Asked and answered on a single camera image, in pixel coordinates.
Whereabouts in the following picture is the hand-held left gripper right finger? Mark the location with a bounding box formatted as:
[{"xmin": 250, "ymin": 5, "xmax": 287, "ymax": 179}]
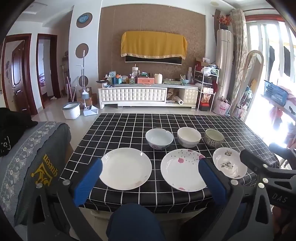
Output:
[{"xmin": 180, "ymin": 158, "xmax": 275, "ymax": 241}]

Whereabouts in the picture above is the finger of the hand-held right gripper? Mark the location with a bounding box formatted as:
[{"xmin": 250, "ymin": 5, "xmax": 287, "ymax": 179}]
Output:
[
  {"xmin": 269, "ymin": 142, "xmax": 296, "ymax": 163},
  {"xmin": 240, "ymin": 149, "xmax": 296, "ymax": 186}
]

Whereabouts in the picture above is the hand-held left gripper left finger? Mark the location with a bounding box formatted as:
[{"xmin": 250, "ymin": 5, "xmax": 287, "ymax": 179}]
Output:
[{"xmin": 26, "ymin": 158, "xmax": 103, "ymax": 241}]

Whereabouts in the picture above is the pink floral white plate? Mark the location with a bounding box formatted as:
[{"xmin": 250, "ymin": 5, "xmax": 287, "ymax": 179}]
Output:
[{"xmin": 160, "ymin": 149, "xmax": 208, "ymax": 192}]

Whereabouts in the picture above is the white bowl with floral outside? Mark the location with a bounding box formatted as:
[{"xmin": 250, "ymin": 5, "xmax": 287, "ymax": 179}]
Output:
[{"xmin": 145, "ymin": 128, "xmax": 174, "ymax": 151}]

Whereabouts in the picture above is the small floral white plate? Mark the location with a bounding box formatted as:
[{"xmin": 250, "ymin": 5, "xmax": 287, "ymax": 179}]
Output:
[{"xmin": 213, "ymin": 147, "xmax": 248, "ymax": 179}]

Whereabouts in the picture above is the plain white plate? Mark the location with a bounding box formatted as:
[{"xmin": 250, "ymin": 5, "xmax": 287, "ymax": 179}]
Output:
[{"xmin": 99, "ymin": 148, "xmax": 152, "ymax": 191}]

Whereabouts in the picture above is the dark patterned bowl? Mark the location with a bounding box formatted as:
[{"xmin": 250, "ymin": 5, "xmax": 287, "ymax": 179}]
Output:
[{"xmin": 204, "ymin": 128, "xmax": 225, "ymax": 148}]

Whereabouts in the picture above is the cream white bowl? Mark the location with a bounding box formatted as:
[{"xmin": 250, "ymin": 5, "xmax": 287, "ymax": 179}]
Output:
[{"xmin": 177, "ymin": 127, "xmax": 201, "ymax": 148}]

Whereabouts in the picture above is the blue plastic basket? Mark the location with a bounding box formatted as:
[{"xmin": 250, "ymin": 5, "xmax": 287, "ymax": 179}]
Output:
[{"xmin": 264, "ymin": 80, "xmax": 290, "ymax": 100}]

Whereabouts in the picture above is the pink flamingo bag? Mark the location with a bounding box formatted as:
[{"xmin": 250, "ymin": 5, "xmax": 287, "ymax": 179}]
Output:
[{"xmin": 213, "ymin": 98, "xmax": 231, "ymax": 115}]

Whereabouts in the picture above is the person's leg in blue trousers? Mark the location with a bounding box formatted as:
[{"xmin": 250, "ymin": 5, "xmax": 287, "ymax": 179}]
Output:
[{"xmin": 106, "ymin": 203, "xmax": 166, "ymax": 241}]

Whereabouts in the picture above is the black checked tablecloth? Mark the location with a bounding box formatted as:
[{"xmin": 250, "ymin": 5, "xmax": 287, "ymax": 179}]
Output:
[{"xmin": 59, "ymin": 113, "xmax": 280, "ymax": 214}]

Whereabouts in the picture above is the white dustpan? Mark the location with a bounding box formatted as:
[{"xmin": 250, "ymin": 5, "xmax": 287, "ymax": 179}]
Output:
[{"xmin": 83, "ymin": 105, "xmax": 99, "ymax": 117}]

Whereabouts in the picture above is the white bucket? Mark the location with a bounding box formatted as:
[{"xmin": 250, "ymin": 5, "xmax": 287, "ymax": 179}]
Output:
[{"xmin": 61, "ymin": 102, "xmax": 81, "ymax": 120}]

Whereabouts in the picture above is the arched standing mirror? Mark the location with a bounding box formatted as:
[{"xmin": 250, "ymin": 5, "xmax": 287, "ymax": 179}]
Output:
[{"xmin": 231, "ymin": 50, "xmax": 264, "ymax": 118}]

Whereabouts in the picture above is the white metal rack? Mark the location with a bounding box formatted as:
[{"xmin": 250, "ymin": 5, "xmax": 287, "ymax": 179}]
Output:
[{"xmin": 194, "ymin": 64, "xmax": 219, "ymax": 112}]

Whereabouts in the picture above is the dark hanging garment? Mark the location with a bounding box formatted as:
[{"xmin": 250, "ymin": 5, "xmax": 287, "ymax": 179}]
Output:
[
  {"xmin": 283, "ymin": 46, "xmax": 291, "ymax": 77},
  {"xmin": 269, "ymin": 46, "xmax": 275, "ymax": 72}
]

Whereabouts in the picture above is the standing air conditioner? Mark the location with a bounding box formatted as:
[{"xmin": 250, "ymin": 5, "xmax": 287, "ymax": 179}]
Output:
[{"xmin": 216, "ymin": 30, "xmax": 234, "ymax": 109}]

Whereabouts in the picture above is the black garment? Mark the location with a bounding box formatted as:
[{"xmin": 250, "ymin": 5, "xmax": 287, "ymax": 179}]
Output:
[{"xmin": 0, "ymin": 107, "xmax": 38, "ymax": 157}]

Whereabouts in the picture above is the white padded television cabinet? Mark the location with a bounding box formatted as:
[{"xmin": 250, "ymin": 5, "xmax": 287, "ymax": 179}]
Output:
[{"xmin": 98, "ymin": 83, "xmax": 199, "ymax": 109}]

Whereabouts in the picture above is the patterned curtain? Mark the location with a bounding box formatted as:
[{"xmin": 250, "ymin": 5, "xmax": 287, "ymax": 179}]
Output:
[{"xmin": 231, "ymin": 8, "xmax": 248, "ymax": 109}]

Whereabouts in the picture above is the white mop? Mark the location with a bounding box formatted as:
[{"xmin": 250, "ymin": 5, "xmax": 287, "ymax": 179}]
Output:
[{"xmin": 76, "ymin": 50, "xmax": 86, "ymax": 93}]

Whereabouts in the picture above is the brown wooden door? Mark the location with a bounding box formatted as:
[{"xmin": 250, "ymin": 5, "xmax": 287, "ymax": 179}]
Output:
[{"xmin": 2, "ymin": 34, "xmax": 38, "ymax": 115}]

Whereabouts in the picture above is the black television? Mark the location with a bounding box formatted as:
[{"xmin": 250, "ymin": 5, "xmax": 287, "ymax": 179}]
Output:
[{"xmin": 125, "ymin": 55, "xmax": 183, "ymax": 66}]

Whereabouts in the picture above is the vase of red flowers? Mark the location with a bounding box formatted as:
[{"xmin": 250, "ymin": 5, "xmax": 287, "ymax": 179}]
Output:
[{"xmin": 213, "ymin": 14, "xmax": 232, "ymax": 30}]

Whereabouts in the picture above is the yellow cloth cover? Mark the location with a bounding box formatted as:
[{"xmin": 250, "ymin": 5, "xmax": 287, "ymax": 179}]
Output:
[{"xmin": 121, "ymin": 31, "xmax": 188, "ymax": 59}]

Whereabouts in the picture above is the round wall clock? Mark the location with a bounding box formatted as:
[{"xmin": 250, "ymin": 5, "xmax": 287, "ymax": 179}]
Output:
[{"xmin": 76, "ymin": 12, "xmax": 93, "ymax": 28}]

